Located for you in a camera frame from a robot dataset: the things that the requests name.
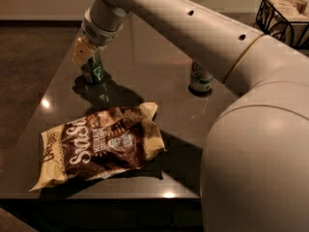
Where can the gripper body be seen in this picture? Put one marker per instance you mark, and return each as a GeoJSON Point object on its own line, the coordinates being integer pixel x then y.
{"type": "Point", "coordinates": [96, 34]}

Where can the green soda can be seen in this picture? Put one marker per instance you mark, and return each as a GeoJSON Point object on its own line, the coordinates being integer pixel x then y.
{"type": "Point", "coordinates": [93, 70]}

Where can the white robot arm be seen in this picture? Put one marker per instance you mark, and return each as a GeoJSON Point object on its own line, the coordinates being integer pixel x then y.
{"type": "Point", "coordinates": [255, 164]}

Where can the white 7up can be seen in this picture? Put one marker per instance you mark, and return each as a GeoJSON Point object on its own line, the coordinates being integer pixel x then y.
{"type": "Point", "coordinates": [200, 78]}

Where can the brown yellow chip bag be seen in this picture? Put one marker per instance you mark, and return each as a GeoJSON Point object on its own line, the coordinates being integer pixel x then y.
{"type": "Point", "coordinates": [100, 145]}

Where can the black wire napkin holder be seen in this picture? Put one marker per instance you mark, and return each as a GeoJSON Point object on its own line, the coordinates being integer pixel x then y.
{"type": "Point", "coordinates": [285, 20]}

